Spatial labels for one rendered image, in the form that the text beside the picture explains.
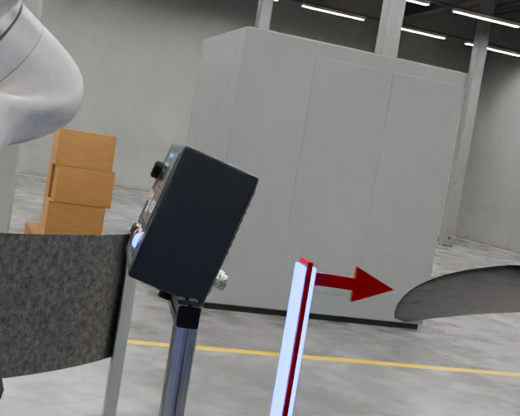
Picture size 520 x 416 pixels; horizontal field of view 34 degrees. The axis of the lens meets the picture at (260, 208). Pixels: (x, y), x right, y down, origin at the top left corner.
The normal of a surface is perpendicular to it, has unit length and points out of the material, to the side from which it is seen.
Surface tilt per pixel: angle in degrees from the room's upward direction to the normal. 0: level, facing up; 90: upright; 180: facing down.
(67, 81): 63
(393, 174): 90
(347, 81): 90
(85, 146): 90
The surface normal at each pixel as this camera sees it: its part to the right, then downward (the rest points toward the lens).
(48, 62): 0.76, -0.20
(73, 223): 0.29, 0.11
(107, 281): 0.90, 0.17
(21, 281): 0.77, 0.16
